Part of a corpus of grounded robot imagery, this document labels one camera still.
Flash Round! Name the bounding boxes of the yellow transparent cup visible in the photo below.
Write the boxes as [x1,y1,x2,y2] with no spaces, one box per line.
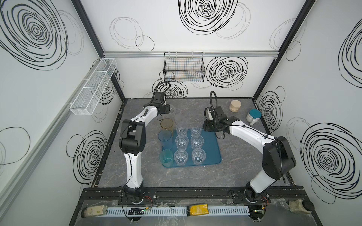
[160,118,174,133]

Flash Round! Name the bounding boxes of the clear faceted glass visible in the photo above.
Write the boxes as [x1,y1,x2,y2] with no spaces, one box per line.
[176,122,188,137]
[175,135,189,150]
[190,135,204,150]
[174,149,189,166]
[190,122,203,136]
[191,148,206,165]

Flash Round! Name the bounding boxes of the light blue plastic cup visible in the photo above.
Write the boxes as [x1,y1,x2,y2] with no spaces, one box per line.
[158,130,173,150]

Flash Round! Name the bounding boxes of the teal plastic tray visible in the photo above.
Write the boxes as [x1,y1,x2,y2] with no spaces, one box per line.
[170,130,222,168]

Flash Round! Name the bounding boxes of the teal green plastic cup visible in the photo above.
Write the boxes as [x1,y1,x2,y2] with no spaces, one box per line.
[159,149,174,167]

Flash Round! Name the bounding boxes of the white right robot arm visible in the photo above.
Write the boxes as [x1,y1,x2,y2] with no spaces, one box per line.
[203,106,297,203]

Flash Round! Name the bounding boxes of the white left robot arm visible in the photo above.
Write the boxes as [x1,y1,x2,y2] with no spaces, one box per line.
[119,91,170,203]

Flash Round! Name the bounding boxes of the white mug teal lid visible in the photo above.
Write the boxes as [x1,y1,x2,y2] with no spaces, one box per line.
[246,109,262,126]

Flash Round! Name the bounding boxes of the black wire basket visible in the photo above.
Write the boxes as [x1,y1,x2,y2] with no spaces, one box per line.
[163,57,206,82]

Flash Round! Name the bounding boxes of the aluminium wall rail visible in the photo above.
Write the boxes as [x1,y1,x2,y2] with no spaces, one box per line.
[104,50,279,58]

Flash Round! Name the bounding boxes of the white wire shelf basket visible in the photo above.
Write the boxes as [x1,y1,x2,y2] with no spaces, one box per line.
[69,58,117,116]

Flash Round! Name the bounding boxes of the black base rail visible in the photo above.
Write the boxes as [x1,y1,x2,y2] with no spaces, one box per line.
[81,186,309,204]

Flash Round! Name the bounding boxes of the yellow box on rail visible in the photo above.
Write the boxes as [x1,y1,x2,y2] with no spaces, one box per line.
[187,204,209,217]

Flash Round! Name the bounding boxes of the white slotted cable duct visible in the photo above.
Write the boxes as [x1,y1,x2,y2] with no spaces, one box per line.
[104,206,250,217]

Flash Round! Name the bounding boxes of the black corner frame post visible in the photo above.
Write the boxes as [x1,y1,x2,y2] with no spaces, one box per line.
[71,0,126,103]

